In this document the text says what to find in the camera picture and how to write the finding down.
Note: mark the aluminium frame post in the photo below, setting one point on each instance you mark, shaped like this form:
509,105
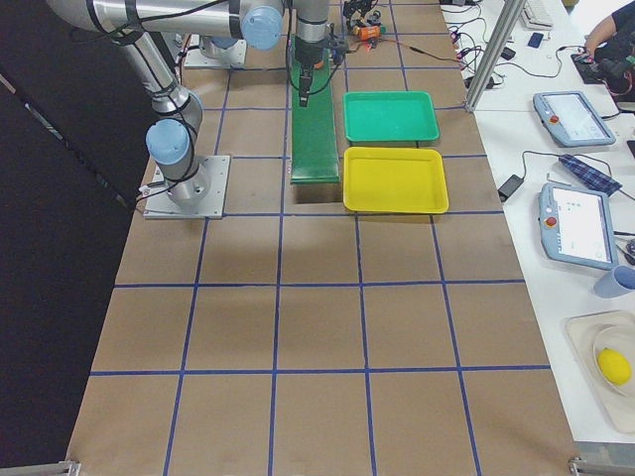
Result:
504,25

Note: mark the yellow lemon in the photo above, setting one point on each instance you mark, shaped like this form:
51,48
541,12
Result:
614,366

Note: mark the white bowl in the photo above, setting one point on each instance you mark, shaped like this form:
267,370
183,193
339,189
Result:
621,339

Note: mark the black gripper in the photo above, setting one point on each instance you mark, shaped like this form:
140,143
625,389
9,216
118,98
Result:
307,56

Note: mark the orange battery cylinder with text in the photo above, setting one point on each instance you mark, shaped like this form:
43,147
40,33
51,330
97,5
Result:
368,32

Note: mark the yellow tray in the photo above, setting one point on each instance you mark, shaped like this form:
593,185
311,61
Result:
396,180

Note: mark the blue plaid cloth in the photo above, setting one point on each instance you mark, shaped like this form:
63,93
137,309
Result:
589,176

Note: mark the teach pendant far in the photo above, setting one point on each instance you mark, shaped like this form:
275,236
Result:
571,120

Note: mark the beige tray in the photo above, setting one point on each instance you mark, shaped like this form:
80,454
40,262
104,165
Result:
582,330

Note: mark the green tray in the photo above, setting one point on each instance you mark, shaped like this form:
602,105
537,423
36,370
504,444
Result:
389,116

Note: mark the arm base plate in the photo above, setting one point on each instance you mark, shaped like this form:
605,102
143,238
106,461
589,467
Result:
203,196
203,52

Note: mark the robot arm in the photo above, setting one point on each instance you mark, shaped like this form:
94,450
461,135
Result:
356,10
130,25

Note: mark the green conveyor belt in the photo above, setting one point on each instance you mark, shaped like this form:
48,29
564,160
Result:
314,154

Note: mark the teach pendant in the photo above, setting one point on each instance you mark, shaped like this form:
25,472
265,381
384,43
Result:
576,226
571,120

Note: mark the blue cup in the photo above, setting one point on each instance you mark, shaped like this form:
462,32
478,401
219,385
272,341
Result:
616,283

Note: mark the teach pendant near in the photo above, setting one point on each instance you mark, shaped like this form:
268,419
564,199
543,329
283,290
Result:
576,226

